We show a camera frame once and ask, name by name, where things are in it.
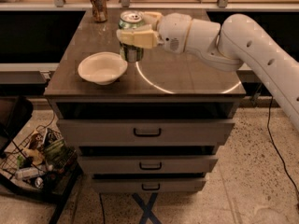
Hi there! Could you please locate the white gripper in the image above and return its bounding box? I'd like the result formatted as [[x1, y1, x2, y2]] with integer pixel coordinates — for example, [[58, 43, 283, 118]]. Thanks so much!
[[116, 11, 192, 54]]

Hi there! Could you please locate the green soda can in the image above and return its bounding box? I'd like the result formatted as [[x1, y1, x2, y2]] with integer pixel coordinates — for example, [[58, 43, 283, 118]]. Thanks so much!
[[119, 10, 145, 63]]

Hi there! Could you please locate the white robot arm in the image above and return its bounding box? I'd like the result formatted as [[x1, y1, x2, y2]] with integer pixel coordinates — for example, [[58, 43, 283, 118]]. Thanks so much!
[[116, 11, 299, 129]]

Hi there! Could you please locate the brown soda can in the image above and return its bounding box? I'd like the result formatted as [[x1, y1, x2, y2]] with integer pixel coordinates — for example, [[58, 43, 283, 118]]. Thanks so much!
[[90, 0, 107, 22]]

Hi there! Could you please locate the white paper bowl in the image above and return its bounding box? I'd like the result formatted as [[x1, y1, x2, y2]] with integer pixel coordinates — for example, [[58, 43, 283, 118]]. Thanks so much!
[[78, 52, 128, 85]]

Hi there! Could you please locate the grey drawer cabinet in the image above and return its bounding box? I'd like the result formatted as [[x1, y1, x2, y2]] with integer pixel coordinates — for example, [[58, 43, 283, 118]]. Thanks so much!
[[45, 10, 245, 180]]

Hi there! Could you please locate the top grey drawer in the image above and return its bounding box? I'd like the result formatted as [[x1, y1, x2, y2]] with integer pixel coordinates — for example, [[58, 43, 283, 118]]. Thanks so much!
[[57, 119, 235, 147]]

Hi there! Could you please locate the grey drawer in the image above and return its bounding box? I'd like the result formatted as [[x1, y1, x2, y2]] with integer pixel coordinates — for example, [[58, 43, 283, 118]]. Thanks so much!
[[78, 155, 218, 175], [91, 177, 206, 193], [57, 119, 235, 147]]

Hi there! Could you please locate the middle grey drawer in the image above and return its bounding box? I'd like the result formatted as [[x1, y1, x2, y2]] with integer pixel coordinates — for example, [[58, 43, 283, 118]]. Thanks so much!
[[78, 155, 218, 175]]

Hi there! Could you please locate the green snack bag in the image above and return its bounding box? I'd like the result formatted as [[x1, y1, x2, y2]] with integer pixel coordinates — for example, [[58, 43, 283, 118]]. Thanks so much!
[[44, 138, 65, 161]]

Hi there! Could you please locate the bottom grey drawer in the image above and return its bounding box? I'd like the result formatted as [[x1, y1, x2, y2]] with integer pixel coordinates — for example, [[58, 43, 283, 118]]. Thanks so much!
[[91, 177, 206, 193]]

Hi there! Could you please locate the clear plastic bottle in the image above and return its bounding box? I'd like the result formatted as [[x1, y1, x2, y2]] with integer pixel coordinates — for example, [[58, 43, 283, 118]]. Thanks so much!
[[15, 167, 47, 180]]

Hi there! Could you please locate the black wire basket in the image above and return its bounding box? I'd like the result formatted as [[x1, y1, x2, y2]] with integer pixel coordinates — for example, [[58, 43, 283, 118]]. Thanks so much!
[[0, 126, 77, 190]]

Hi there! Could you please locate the black cable under cabinet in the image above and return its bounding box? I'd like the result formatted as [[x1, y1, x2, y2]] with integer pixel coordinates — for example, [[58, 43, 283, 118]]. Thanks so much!
[[98, 193, 107, 224]]

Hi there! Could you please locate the black floor cable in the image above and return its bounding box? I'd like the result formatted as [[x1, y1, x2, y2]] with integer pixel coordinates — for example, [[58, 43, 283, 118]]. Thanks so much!
[[266, 96, 299, 201]]

